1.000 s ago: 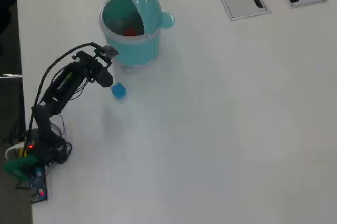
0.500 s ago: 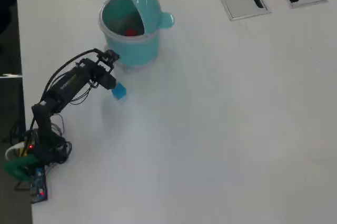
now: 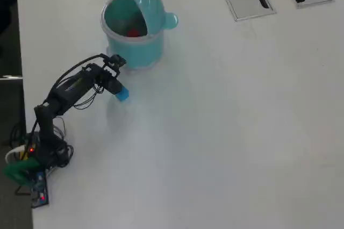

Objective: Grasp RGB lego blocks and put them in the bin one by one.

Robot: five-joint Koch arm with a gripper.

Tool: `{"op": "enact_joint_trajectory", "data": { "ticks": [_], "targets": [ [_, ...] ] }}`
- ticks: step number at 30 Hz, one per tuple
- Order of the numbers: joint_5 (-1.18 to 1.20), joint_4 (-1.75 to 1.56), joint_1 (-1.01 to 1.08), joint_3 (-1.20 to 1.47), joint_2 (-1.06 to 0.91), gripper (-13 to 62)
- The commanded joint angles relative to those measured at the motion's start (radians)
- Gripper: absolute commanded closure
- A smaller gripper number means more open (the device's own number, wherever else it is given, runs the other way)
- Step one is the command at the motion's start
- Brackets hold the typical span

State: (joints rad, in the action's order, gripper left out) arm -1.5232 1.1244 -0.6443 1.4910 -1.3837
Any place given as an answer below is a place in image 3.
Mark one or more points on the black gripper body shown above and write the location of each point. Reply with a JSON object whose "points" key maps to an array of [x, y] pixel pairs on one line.
{"points": [[100, 74]]}

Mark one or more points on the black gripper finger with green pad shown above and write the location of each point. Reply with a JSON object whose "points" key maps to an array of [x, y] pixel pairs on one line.
{"points": [[113, 86]]}

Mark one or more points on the blue lego block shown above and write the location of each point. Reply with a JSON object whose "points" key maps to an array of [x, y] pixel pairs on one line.
{"points": [[123, 94]]}

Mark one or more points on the red lego block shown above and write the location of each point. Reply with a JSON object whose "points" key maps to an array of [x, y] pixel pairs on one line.
{"points": [[133, 32]]}

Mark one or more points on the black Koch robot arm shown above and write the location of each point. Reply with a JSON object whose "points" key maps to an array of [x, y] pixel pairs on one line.
{"points": [[67, 92]]}

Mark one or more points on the teal round bin with lid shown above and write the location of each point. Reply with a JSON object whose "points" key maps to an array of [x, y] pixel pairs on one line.
{"points": [[134, 49]]}

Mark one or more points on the green table clamp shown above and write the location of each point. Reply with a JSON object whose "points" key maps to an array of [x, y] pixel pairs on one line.
{"points": [[20, 170]]}

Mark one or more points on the black controller board with LED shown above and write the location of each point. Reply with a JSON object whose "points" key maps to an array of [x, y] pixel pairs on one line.
{"points": [[40, 194]]}

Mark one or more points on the small wrist camera board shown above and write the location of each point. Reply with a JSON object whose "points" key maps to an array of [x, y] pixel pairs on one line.
{"points": [[117, 60]]}

